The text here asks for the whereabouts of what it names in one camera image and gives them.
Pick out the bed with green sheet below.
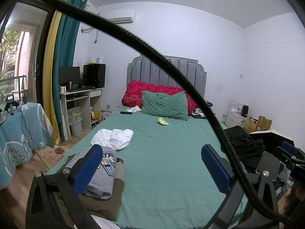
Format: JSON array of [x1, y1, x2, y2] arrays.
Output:
[[45, 105, 250, 229]]

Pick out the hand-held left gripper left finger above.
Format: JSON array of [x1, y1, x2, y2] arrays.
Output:
[[25, 144, 103, 229]]

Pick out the white desk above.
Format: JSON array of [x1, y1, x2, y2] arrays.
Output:
[[59, 88, 103, 129]]

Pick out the white trash bin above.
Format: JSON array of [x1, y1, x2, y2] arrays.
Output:
[[69, 116, 83, 136]]

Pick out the white leaning boards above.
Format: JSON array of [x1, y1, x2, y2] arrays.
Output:
[[59, 100, 72, 141]]

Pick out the brown cardboard box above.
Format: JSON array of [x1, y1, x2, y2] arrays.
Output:
[[257, 116, 272, 130]]

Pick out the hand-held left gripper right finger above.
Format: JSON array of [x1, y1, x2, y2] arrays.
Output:
[[201, 144, 290, 229]]

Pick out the yellow pole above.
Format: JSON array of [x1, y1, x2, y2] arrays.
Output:
[[36, 149, 51, 170]]

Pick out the olive green pants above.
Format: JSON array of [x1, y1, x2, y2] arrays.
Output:
[[57, 155, 126, 221]]

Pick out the black sliding door frame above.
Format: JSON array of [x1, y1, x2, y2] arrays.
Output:
[[0, 0, 56, 108]]

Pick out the person's right hand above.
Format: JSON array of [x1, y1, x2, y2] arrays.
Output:
[[278, 174, 301, 220]]

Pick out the grey flat device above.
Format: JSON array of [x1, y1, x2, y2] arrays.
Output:
[[255, 151, 282, 182]]

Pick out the black flat pouch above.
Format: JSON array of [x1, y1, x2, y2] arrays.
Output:
[[191, 108, 207, 119]]

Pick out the black bag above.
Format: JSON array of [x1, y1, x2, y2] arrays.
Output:
[[220, 125, 267, 174]]

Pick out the black monitor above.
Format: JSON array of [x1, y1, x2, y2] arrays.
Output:
[[59, 66, 81, 91]]

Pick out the teal curtain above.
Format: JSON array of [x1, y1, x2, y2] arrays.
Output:
[[51, 0, 90, 146]]

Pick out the yellow curtain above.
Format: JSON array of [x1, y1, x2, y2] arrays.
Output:
[[43, 0, 75, 146]]

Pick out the grey padded headboard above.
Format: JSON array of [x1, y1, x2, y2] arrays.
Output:
[[127, 54, 207, 101]]

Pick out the table with dinosaur cloth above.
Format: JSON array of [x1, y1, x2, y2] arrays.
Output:
[[0, 102, 54, 191]]

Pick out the white nightstand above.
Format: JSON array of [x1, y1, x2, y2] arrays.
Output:
[[225, 111, 247, 128]]

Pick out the black computer tower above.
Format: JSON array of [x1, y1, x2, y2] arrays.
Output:
[[83, 63, 106, 89]]

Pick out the grey sweatshirt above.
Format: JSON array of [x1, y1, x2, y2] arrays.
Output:
[[65, 147, 124, 200]]

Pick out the white garment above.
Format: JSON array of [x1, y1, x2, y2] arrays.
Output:
[[91, 128, 134, 151]]

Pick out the red pillow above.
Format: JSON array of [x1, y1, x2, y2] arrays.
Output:
[[121, 80, 199, 116]]

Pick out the white air conditioner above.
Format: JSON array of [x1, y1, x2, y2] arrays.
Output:
[[105, 9, 135, 24]]

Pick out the green pillow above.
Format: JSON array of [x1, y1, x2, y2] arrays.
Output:
[[141, 91, 189, 121]]

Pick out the brown paper bag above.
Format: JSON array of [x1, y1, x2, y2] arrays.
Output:
[[245, 117, 259, 134]]

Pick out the white folded cloth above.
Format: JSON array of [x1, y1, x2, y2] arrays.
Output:
[[89, 215, 122, 229]]

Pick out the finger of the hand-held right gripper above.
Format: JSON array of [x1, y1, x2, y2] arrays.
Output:
[[273, 141, 305, 170]]

